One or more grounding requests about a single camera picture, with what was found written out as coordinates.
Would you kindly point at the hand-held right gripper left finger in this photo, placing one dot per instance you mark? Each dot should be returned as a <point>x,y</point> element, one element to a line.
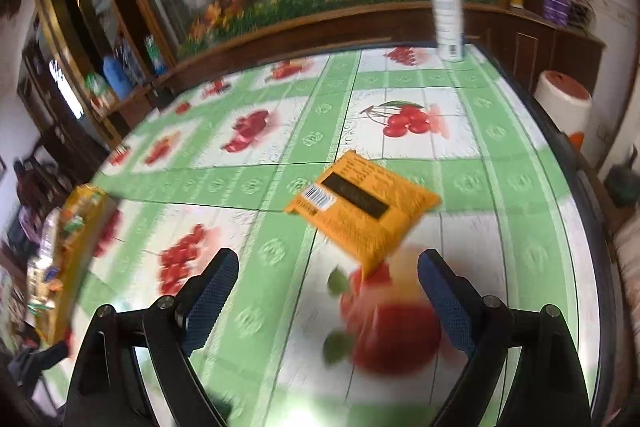
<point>210,297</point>

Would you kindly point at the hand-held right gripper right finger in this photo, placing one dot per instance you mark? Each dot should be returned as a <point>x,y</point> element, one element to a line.
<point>447,302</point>

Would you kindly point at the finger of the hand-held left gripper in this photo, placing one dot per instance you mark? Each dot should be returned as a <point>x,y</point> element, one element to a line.
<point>37,362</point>

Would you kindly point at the orange-yellow snack packet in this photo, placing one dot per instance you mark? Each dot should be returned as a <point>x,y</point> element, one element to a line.
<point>360,207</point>

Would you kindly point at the yellow rimmed tray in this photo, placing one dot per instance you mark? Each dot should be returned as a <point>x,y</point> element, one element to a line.
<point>82,227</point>

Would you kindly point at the fruit print tablecloth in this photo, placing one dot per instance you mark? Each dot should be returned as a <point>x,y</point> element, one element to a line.
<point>310,137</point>

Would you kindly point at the wooden cabinet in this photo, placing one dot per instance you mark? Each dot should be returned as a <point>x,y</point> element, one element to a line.
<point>125,112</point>

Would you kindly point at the dark green pot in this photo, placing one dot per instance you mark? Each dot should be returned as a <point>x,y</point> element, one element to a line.
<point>622,182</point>

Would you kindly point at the white bucket with red lid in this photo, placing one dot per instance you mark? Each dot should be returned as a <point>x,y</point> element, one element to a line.
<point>560,107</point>

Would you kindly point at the green and white packet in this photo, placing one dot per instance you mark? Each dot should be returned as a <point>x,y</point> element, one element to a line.
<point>99,91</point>
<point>156,54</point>

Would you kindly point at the blue plastic bottle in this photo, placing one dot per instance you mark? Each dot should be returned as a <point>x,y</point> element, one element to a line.
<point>117,79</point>

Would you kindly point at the white spray bottle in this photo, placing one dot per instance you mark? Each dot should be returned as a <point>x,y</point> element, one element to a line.
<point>447,22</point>

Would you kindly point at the purple striped container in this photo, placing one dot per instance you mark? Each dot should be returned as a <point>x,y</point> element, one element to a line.
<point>556,2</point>

